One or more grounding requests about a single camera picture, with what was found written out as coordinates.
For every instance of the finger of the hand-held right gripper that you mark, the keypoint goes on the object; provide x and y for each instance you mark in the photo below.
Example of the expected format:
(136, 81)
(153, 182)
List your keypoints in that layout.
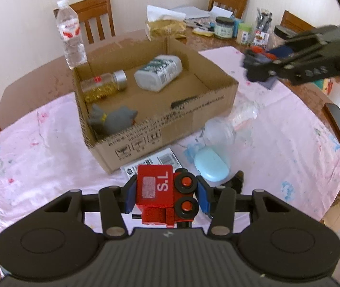
(307, 37)
(283, 67)

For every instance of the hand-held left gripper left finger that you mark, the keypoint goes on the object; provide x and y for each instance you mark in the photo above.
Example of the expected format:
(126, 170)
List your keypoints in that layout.
(131, 195)

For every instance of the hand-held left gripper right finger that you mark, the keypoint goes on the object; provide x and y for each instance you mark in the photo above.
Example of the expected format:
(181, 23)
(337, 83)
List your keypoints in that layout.
(203, 195)

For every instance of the red toy train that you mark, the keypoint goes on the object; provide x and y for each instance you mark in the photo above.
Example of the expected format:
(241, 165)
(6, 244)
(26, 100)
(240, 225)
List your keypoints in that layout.
(155, 191)

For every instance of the grey elephant toy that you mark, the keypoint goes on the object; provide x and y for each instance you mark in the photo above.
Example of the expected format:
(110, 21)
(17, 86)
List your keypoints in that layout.
(113, 119)

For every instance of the brown cardboard box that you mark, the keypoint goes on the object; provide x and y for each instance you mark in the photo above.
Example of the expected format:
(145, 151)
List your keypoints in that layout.
(187, 107)

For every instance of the silver-lidded glitter jar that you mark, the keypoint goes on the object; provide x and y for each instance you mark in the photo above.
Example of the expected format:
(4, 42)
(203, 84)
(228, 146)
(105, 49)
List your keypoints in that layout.
(101, 88)

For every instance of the white cotton swab container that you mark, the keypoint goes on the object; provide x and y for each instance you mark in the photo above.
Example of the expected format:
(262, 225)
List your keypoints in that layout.
(158, 73)

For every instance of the large black-lidded plastic jar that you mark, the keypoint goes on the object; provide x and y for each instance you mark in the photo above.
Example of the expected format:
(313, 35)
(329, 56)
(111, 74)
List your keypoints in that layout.
(282, 33)

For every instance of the teal earbud case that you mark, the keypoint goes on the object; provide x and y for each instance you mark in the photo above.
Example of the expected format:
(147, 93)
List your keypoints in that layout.
(211, 164)

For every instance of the colourful printed carton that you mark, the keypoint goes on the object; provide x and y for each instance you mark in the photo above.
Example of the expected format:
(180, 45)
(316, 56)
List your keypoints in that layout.
(329, 86)

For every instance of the clear pen holder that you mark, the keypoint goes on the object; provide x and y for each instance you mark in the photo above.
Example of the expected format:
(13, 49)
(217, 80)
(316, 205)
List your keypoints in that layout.
(262, 30)

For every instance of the barcoded pen package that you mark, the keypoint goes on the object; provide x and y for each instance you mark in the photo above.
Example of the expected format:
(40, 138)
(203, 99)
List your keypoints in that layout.
(164, 158)

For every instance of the small green-lidded bottle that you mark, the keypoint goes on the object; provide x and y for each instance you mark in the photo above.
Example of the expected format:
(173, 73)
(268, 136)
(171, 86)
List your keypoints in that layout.
(244, 34)

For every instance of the pink floral tablecloth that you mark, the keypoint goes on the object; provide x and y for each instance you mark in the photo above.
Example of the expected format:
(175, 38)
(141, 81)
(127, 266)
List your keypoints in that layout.
(277, 131)

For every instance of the empty clear plastic bottle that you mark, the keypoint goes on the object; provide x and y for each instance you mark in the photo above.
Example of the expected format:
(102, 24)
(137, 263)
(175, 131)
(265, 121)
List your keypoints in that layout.
(220, 131)

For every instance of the black-lidded glass jar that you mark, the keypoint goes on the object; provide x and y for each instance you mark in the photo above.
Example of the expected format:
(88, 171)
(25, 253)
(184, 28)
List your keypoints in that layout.
(224, 30)

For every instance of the yellow flat packet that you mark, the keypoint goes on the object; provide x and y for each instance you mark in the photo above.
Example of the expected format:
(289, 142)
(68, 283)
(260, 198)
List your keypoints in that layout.
(202, 32)

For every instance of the stack of white papers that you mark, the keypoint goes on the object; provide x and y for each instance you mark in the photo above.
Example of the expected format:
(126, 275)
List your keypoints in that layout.
(190, 12)

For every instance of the gold tissue pack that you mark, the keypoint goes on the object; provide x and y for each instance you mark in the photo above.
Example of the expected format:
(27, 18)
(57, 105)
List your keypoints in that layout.
(165, 27)

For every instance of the clear plastic water bottle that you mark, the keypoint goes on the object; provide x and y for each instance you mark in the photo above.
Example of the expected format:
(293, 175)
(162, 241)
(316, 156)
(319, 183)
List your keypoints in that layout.
(71, 36)

